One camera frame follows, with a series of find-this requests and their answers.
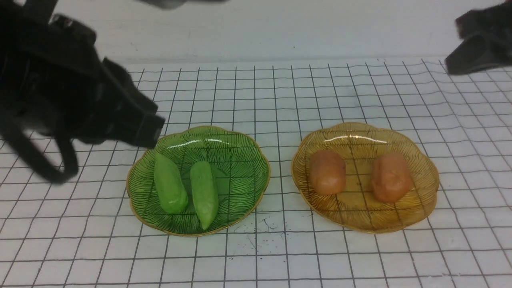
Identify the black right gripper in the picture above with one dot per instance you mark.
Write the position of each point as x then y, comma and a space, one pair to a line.
477, 53

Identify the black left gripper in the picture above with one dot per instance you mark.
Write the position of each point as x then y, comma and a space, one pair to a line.
114, 109

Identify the orange potato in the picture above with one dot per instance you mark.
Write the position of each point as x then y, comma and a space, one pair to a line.
327, 172
391, 177

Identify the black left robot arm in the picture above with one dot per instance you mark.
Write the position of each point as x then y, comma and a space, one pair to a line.
54, 82

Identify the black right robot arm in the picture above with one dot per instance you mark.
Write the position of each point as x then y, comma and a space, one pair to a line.
486, 36

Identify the green transparent plastic plate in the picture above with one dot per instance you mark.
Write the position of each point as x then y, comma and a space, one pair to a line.
242, 175

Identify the amber transparent plastic plate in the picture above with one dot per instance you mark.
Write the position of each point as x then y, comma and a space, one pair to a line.
356, 207

